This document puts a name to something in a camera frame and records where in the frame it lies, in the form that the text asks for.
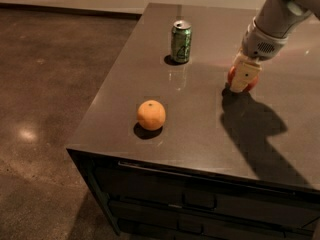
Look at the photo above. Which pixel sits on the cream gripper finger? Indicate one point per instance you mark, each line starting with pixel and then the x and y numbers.
pixel 237 59
pixel 252 63

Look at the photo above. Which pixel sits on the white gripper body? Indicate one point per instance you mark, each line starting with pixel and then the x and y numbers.
pixel 259 45

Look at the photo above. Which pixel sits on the red apple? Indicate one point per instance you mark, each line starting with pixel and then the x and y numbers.
pixel 242 78

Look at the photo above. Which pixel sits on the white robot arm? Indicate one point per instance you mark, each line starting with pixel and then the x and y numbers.
pixel 279 18

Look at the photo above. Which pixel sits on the green soda can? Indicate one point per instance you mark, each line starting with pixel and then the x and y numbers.
pixel 181 36

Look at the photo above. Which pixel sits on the orange fruit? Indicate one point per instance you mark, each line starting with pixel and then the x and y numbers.
pixel 151 115

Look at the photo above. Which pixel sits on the dark cabinet with drawers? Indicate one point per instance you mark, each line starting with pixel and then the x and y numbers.
pixel 166 202

